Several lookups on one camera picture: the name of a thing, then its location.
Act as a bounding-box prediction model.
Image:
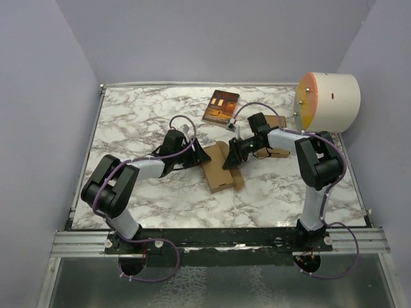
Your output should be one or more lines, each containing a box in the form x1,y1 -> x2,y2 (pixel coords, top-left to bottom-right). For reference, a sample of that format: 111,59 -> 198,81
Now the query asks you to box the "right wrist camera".
226,119 -> 241,139

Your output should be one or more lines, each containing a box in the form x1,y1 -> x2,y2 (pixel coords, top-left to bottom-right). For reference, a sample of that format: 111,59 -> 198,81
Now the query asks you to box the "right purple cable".
233,102 -> 360,278

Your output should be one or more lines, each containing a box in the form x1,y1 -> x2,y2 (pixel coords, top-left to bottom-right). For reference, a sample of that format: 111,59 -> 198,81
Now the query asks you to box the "folded brown cardboard box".
255,115 -> 293,159

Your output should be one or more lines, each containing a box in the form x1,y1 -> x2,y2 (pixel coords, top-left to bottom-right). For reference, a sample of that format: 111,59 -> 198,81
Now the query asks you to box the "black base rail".
64,221 -> 341,267

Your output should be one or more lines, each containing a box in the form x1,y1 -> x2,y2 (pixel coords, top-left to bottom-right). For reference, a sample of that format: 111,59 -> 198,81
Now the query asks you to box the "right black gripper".
223,137 -> 263,170

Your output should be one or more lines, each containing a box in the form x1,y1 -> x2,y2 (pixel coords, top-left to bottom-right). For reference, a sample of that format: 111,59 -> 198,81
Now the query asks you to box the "round pastel drawer cabinet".
293,72 -> 361,133

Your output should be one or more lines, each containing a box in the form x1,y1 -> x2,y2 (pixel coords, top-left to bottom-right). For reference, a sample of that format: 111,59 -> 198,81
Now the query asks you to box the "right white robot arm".
222,112 -> 347,251

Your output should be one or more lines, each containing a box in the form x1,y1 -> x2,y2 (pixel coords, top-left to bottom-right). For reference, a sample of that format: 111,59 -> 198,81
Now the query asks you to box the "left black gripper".
173,137 -> 210,169

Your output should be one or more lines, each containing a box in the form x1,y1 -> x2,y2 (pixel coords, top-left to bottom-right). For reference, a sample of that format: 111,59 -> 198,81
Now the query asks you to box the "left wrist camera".
178,124 -> 190,135

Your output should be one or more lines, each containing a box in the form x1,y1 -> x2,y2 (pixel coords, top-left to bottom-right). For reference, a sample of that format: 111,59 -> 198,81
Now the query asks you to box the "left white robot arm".
80,129 -> 211,253

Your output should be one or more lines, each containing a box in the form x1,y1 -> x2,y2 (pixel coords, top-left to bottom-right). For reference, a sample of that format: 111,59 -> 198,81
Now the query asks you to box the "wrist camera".
178,124 -> 190,135
226,119 -> 241,139

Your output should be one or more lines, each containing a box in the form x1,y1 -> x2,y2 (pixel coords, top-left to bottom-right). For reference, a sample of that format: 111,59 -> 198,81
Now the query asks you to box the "dark paperback book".
202,90 -> 240,128

